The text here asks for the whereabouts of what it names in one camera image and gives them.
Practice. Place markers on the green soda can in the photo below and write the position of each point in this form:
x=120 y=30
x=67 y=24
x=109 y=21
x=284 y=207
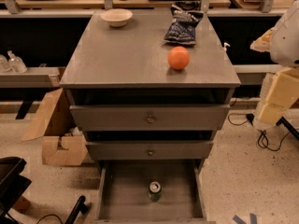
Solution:
x=155 y=191

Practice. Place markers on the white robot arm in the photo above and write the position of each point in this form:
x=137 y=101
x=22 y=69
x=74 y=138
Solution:
x=282 y=41

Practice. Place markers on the grey top drawer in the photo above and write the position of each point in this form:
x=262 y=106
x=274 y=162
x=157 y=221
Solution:
x=91 y=118

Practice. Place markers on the grey drawer cabinet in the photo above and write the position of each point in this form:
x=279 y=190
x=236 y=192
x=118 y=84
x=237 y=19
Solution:
x=128 y=66

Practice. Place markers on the grey middle drawer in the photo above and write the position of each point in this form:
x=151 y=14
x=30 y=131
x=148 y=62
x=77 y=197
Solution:
x=149 y=150

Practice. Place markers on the grey open bottom drawer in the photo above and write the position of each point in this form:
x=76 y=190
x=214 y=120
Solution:
x=124 y=193

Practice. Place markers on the orange fruit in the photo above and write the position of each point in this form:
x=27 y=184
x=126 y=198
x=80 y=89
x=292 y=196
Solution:
x=178 y=58

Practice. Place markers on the white ceramic bowl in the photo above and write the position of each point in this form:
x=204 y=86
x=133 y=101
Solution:
x=117 y=17

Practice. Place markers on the brown cardboard box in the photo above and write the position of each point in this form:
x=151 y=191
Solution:
x=61 y=142

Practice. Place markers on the white pump dispenser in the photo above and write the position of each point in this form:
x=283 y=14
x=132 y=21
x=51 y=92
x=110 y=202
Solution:
x=226 y=46

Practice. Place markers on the blue chip bag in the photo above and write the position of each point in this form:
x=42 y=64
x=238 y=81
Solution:
x=183 y=26

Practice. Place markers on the black chair base leg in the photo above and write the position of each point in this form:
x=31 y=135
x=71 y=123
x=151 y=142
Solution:
x=289 y=127

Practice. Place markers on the clear plastic bottle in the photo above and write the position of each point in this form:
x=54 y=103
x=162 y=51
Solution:
x=16 y=63

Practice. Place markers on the blue floor tape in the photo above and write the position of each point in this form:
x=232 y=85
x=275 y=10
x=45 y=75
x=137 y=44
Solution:
x=251 y=219

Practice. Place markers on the black office chair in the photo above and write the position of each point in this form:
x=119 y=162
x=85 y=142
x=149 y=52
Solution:
x=12 y=185

